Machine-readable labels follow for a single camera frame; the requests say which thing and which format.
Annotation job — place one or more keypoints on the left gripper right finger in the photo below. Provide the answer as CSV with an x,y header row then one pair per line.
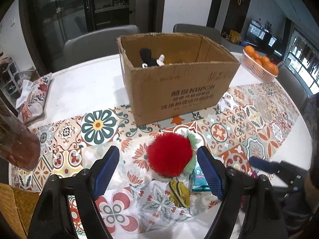
x,y
237,190

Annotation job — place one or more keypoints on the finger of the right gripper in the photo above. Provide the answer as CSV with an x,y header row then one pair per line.
x,y
271,166

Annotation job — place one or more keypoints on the blue tissue pack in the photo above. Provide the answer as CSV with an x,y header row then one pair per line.
x,y
198,181

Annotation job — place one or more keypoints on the red fluffy pompom toy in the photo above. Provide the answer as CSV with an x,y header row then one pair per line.
x,y
171,154

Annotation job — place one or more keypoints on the woven straw mat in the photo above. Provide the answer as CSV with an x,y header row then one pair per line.
x,y
17,207

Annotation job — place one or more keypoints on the yellow plastic clip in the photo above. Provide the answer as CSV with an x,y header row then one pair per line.
x,y
179,194

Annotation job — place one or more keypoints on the glass vase with dried plants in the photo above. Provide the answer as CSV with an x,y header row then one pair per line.
x,y
19,146

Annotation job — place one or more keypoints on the patterned tile table runner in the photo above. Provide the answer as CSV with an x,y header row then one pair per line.
x,y
158,183

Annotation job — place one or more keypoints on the orange fruit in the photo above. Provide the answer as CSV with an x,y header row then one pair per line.
x,y
256,56
250,51
271,68
264,60

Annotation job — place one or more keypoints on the pink basket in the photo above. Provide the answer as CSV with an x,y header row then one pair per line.
x,y
256,69

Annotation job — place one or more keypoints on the floral fabric tissue pouch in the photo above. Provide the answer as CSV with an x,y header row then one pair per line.
x,y
30,104

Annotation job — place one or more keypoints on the white shoe rack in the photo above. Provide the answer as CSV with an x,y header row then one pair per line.
x,y
9,84

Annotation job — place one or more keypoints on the brown cardboard box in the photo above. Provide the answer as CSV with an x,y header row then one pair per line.
x,y
196,73

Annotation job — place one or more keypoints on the grey chair right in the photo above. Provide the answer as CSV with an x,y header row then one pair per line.
x,y
209,32

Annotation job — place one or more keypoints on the grey chair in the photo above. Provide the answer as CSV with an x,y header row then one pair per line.
x,y
209,32
96,44

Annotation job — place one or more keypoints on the grey chair left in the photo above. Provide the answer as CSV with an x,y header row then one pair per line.
x,y
96,44

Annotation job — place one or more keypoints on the black white plush toy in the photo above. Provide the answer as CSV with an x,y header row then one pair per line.
x,y
148,60

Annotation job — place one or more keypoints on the dark glass cabinet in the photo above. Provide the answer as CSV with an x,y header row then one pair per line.
x,y
48,24

